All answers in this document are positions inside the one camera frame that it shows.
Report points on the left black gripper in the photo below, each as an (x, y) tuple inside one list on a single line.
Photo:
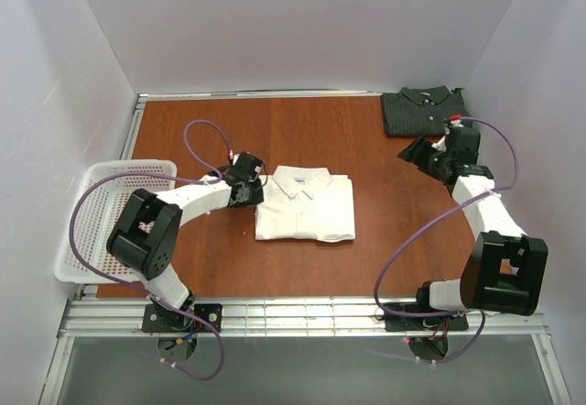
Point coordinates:
[(250, 194)]

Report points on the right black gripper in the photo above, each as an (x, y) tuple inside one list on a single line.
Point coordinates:
[(422, 154)]

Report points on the dark green shirt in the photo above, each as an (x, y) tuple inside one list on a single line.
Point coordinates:
[(420, 112)]

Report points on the white long sleeve shirt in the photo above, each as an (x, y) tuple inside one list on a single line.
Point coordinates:
[(306, 204)]

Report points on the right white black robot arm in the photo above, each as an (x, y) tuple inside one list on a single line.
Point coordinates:
[(505, 269)]

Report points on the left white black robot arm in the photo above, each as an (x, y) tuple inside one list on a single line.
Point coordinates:
[(145, 235)]

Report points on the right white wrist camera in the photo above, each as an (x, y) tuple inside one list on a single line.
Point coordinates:
[(452, 122)]

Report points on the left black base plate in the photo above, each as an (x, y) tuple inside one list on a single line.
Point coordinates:
[(183, 318)]

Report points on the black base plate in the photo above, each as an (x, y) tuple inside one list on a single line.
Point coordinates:
[(395, 323), (183, 318)]

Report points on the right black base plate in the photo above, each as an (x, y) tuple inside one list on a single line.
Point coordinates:
[(395, 323)]

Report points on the aluminium table frame rail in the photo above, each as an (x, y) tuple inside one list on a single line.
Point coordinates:
[(249, 317)]

